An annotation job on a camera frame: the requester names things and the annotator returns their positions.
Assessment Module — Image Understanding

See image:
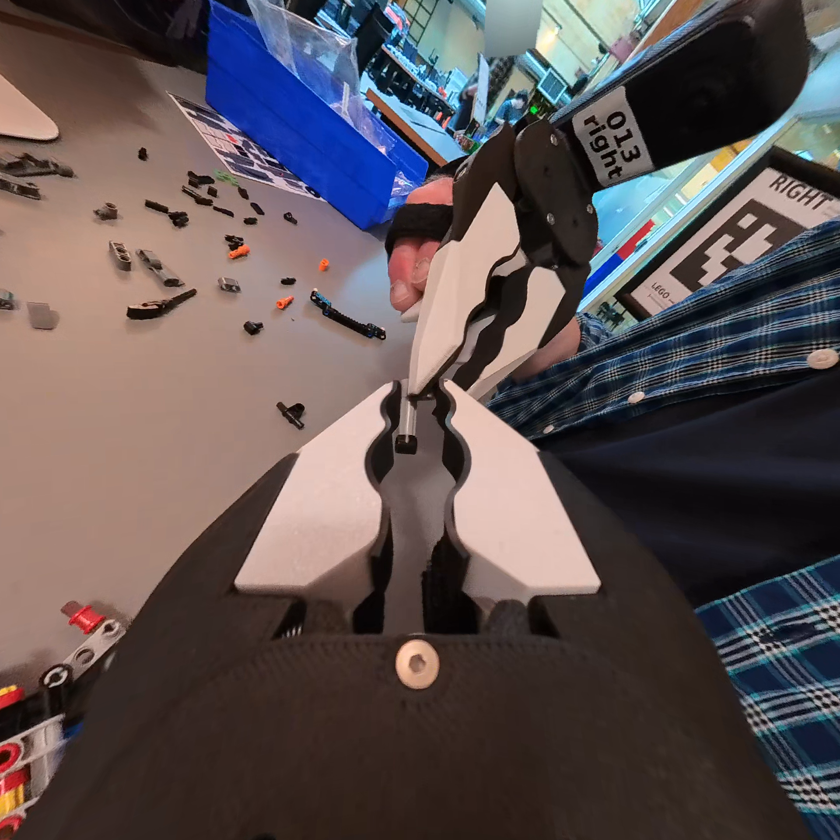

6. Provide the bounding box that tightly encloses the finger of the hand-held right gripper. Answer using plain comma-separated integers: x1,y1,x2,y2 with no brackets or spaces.
407,180,526,401
453,259,578,404

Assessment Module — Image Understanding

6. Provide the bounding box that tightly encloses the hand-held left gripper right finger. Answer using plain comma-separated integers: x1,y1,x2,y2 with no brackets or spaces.
423,381,602,635

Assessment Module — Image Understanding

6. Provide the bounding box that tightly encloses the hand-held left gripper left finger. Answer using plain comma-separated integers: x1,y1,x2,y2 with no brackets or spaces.
233,381,403,635

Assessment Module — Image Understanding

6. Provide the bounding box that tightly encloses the grey lego axle assembly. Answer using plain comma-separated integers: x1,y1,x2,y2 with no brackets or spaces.
395,390,435,455

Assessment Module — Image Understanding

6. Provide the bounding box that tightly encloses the person's right forearm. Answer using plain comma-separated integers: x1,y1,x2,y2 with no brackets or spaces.
512,220,840,395

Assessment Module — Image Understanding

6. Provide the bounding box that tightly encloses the dark grey lego link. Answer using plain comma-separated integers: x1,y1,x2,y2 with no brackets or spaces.
136,249,185,288

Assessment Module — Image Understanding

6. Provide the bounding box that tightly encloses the black lego rack beam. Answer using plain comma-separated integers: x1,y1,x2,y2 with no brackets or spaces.
310,289,388,341

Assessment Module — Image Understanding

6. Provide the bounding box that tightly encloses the long black lego lever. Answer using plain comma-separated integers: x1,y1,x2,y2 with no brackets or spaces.
126,287,198,321

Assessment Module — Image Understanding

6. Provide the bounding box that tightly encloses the partly built lego model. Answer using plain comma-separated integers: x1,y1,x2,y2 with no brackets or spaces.
0,600,129,840

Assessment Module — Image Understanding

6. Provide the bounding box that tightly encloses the person's right hand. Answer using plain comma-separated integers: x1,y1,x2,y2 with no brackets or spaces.
386,177,455,316

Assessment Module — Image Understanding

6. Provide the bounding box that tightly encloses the wooden table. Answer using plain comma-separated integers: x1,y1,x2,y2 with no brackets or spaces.
364,85,475,168

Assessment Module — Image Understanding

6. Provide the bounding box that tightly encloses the blue plastic bin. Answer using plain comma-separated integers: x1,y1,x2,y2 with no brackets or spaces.
205,0,429,231

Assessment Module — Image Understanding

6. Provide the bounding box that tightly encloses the cluster of small black pieces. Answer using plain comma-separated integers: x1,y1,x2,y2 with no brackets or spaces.
180,167,299,227

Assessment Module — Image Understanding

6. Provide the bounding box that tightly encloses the printed sticker sheet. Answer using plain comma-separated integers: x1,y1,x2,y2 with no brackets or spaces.
167,92,326,201

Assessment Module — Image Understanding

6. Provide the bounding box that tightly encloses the clear plastic bag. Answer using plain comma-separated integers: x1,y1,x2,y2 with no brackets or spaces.
246,0,421,198

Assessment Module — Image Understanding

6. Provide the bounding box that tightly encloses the white flat stand base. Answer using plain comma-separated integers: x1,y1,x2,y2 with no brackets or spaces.
0,72,60,142

